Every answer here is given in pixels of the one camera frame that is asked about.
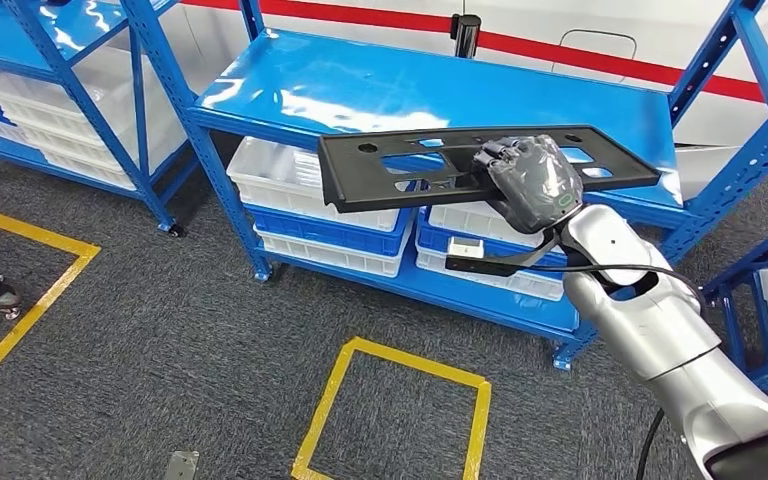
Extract metal floor outlet plate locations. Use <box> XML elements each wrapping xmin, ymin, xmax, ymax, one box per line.
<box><xmin>163</xmin><ymin>450</ymin><xmax>201</xmax><ymax>480</ymax></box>

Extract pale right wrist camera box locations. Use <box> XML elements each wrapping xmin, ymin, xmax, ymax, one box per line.
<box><xmin>448</xmin><ymin>237</ymin><xmax>486</xmax><ymax>261</ymax></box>

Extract white vehicle body red stripe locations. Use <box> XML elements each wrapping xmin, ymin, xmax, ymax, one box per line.
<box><xmin>158</xmin><ymin>0</ymin><xmax>768</xmax><ymax>200</ymax></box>

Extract black right wrist camera bracket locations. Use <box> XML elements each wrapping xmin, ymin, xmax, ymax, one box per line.
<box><xmin>445</xmin><ymin>228</ymin><xmax>567</xmax><ymax>278</ymax></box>

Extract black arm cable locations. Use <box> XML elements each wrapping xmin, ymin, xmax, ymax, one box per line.
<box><xmin>516</xmin><ymin>263</ymin><xmax>707</xmax><ymax>480</ymax></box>

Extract black stanchion post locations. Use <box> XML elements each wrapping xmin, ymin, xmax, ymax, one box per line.
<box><xmin>450</xmin><ymin>13</ymin><xmax>483</xmax><ymax>60</ymax></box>

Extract long black plastic part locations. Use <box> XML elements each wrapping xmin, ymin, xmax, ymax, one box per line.
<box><xmin>317</xmin><ymin>125</ymin><xmax>662</xmax><ymax>215</ymax></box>

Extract blue metal shelf rack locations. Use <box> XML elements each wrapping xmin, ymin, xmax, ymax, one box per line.
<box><xmin>118</xmin><ymin>0</ymin><xmax>768</xmax><ymax>372</ymax></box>
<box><xmin>0</xmin><ymin>0</ymin><xmax>200</xmax><ymax>236</ymax></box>
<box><xmin>701</xmin><ymin>211</ymin><xmax>768</xmax><ymax>402</ymax></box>

